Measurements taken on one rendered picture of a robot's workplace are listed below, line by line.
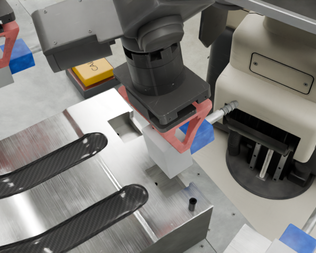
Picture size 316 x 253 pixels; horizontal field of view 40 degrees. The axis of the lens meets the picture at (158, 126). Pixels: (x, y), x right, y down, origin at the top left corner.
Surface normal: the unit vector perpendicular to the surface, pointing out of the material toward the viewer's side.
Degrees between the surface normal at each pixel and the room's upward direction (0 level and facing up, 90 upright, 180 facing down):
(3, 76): 90
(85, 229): 5
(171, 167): 82
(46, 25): 39
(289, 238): 0
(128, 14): 72
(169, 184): 0
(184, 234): 90
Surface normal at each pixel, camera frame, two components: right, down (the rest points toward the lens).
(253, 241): 0.02, -0.65
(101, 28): 0.05, -0.05
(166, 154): 0.54, 0.54
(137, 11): -0.75, 0.22
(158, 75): 0.11, 0.71
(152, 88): -0.15, 0.74
